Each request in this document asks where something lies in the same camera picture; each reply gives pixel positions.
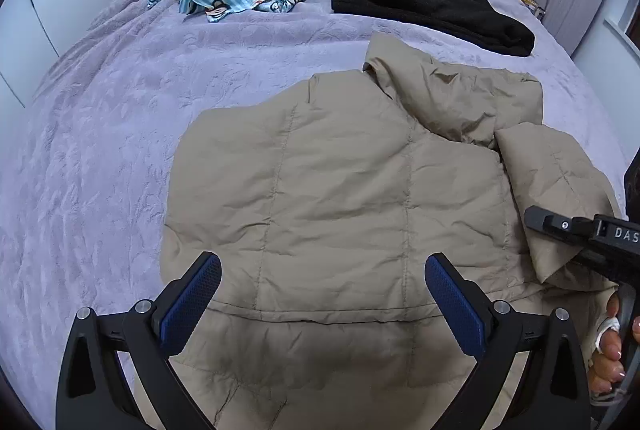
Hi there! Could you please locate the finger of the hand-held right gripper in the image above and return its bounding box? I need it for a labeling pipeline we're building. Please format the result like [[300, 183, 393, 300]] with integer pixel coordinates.
[[523, 205, 599, 257]]

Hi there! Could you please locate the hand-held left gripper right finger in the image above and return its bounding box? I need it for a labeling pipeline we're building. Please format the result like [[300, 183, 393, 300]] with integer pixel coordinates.
[[424, 252, 593, 430]]

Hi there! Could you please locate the black garment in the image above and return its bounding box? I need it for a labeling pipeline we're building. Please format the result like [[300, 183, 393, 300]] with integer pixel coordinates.
[[327, 0, 536, 58]]

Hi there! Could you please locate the beige puffer jacket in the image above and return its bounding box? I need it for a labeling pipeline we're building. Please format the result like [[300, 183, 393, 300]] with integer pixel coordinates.
[[159, 32, 628, 430]]

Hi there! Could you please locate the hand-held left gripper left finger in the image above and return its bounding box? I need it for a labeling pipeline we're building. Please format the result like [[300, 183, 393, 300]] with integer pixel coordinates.
[[54, 251, 223, 430]]

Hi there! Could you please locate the person's right hand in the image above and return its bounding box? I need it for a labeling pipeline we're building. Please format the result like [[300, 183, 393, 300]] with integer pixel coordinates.
[[589, 295, 640, 395]]

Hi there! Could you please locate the small colourful bedside clutter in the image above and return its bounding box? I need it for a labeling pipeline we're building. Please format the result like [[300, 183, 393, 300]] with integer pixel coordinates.
[[516, 0, 547, 19]]

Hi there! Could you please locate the purple fleece blanket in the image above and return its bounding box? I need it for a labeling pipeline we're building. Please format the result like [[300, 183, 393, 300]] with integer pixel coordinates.
[[0, 0, 633, 430]]

